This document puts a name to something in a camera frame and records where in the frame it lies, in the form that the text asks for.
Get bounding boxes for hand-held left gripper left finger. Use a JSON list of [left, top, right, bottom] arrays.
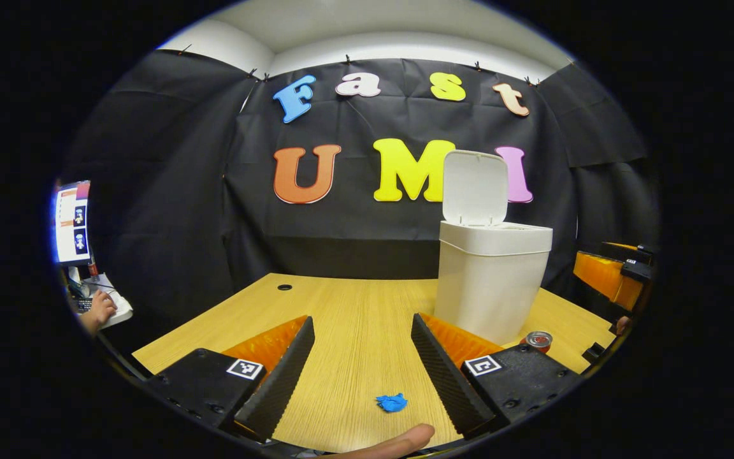
[[144, 316, 315, 442]]

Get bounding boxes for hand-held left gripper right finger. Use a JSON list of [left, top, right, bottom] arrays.
[[410, 312, 583, 439]]

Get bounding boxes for red pop can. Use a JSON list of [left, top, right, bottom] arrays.
[[520, 330, 554, 354]]

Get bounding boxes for white desktop garbage bin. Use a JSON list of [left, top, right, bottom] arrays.
[[434, 150, 554, 345]]

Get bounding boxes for wooden desktop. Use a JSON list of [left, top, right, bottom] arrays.
[[131, 273, 616, 453]]

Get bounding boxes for white papers on side desk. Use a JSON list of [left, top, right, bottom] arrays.
[[68, 268, 134, 329]]

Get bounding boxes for black backdrop cloth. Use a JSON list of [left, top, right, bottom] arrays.
[[55, 50, 661, 345]]

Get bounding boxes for computer monitor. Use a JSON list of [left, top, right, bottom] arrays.
[[53, 180, 92, 265]]

